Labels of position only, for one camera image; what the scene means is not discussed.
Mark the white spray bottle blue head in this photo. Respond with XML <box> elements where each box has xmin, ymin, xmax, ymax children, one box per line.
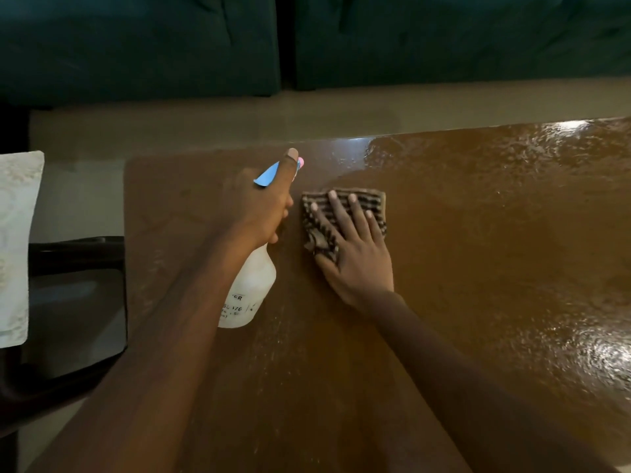
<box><xmin>218</xmin><ymin>157</ymin><xmax>305</xmax><ymax>329</ymax></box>

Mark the white patterned cushion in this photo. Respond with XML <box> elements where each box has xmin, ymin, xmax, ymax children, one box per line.
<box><xmin>0</xmin><ymin>150</ymin><xmax>45</xmax><ymax>349</ymax></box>

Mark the person's right hand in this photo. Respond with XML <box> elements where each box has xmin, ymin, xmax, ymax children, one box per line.
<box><xmin>310</xmin><ymin>190</ymin><xmax>395</xmax><ymax>309</ymax></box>

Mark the striped brown cleaning cloth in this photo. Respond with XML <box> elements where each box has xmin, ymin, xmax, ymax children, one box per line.
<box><xmin>301</xmin><ymin>187</ymin><xmax>387</xmax><ymax>264</ymax></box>

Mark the dark green sofa cushion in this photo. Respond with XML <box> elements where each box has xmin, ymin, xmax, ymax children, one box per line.
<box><xmin>293</xmin><ymin>0</ymin><xmax>631</xmax><ymax>92</ymax></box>
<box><xmin>0</xmin><ymin>0</ymin><xmax>282</xmax><ymax>108</ymax></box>

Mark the dark chair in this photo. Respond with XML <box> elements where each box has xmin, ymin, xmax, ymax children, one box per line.
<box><xmin>0</xmin><ymin>236</ymin><xmax>130</xmax><ymax>439</ymax></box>

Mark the person's left hand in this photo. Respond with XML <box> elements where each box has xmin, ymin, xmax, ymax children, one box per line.
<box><xmin>218</xmin><ymin>148</ymin><xmax>300</xmax><ymax>248</ymax></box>

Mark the person's left forearm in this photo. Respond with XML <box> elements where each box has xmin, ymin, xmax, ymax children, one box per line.
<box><xmin>27</xmin><ymin>231</ymin><xmax>262</xmax><ymax>473</ymax></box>

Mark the person's right forearm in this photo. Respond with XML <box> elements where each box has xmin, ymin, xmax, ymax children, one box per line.
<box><xmin>355</xmin><ymin>290</ymin><xmax>619</xmax><ymax>473</ymax></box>

